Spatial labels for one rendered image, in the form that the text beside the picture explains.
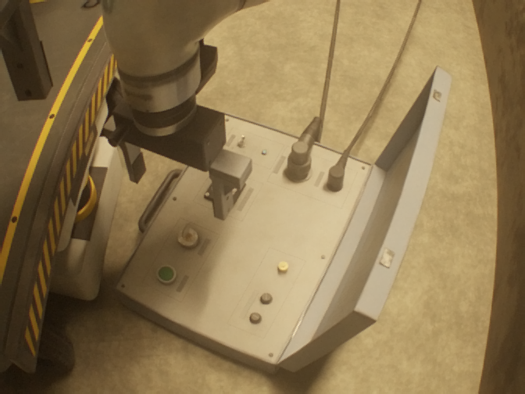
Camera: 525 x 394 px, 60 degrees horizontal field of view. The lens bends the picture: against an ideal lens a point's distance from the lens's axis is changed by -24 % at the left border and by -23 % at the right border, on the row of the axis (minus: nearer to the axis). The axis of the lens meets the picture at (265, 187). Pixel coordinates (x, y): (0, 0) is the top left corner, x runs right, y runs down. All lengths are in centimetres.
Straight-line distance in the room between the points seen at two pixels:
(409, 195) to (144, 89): 28
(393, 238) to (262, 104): 59
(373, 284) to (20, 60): 37
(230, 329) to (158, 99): 35
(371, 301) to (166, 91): 28
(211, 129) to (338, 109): 52
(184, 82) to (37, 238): 23
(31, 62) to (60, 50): 50
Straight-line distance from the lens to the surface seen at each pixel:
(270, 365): 75
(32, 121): 70
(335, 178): 86
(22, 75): 32
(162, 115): 58
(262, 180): 89
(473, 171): 106
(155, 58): 51
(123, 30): 49
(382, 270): 52
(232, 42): 123
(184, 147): 61
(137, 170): 75
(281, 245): 83
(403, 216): 56
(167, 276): 80
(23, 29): 29
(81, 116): 67
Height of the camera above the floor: 77
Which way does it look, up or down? 54 degrees down
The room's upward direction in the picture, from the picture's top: straight up
